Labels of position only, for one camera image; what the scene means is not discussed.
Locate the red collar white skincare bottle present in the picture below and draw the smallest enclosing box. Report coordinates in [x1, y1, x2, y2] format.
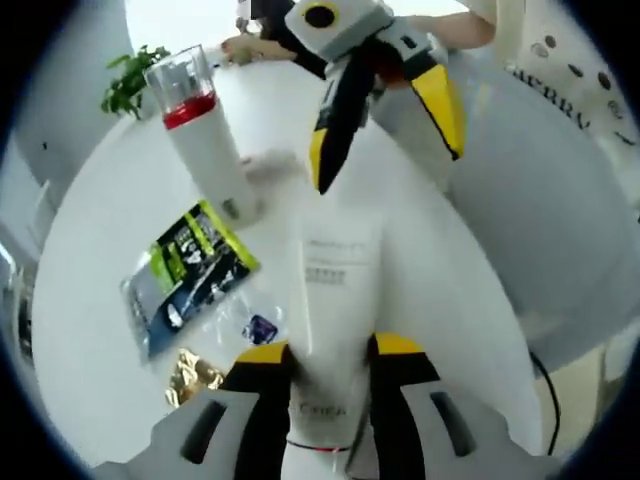
[143, 43, 266, 231]

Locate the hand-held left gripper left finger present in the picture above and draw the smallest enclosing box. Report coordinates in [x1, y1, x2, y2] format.
[94, 339, 296, 480]

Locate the white skincare tube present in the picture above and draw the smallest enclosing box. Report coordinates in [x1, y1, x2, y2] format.
[280, 197, 389, 480]

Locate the gold foil skincare sachet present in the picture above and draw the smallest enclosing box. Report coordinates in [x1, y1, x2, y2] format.
[164, 347, 226, 409]

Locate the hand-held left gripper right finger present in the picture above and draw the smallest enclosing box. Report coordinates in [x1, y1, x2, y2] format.
[344, 330, 561, 480]

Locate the green black skincare sachet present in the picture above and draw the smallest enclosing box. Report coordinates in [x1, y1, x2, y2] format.
[118, 199, 262, 361]

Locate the black cable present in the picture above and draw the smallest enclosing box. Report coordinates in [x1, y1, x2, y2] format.
[528, 349, 562, 457]

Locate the potted green plant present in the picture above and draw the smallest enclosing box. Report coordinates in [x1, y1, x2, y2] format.
[101, 44, 174, 121]

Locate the clear skincare sachet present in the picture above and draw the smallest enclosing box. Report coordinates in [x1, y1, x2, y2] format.
[197, 292, 289, 351]

